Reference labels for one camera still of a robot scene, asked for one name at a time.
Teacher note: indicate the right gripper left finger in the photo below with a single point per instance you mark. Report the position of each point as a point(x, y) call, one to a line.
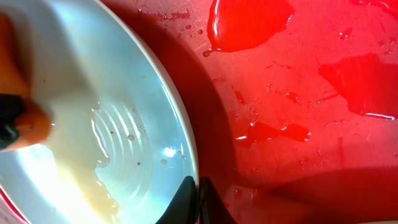
point(182, 208)

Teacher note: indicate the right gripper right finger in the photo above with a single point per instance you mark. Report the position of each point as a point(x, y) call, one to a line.
point(212, 208)

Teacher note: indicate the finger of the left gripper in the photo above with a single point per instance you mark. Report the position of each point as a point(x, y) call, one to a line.
point(11, 108)

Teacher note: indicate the teal orange sponge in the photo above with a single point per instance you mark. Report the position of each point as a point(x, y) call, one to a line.
point(23, 123)

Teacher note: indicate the white plate top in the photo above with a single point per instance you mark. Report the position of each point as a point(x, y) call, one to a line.
point(120, 141)

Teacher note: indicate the red plastic tray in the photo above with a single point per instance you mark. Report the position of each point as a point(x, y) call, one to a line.
point(292, 104)

